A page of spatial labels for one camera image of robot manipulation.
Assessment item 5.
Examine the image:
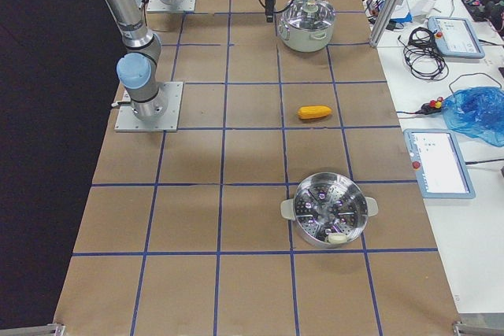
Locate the glass pot lid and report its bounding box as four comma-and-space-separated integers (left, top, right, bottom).
280, 0, 336, 31

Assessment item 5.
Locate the aluminium frame post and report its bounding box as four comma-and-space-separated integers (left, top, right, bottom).
368, 0, 418, 48

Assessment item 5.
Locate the far teach pendant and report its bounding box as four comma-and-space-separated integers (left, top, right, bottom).
427, 17, 485, 59

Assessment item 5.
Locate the red yellow button box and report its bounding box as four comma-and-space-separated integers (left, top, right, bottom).
418, 97, 443, 115

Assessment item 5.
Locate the steel steamer basket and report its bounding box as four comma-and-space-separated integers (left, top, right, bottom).
280, 172, 379, 249

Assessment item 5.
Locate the white blue box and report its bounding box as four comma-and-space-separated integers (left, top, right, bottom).
391, 0, 413, 23

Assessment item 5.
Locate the yellow corn cob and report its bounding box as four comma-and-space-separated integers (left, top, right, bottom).
297, 105, 332, 120

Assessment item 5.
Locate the teach pendant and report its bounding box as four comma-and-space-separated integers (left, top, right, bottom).
403, 128, 476, 199
427, 17, 485, 59

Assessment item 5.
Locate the near teach pendant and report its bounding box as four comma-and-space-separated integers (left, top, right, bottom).
403, 128, 476, 199

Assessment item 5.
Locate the blue plastic bag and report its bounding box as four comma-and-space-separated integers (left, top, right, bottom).
442, 87, 503, 147

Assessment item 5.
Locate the black coiled cable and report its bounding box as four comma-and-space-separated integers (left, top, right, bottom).
397, 27, 448, 80

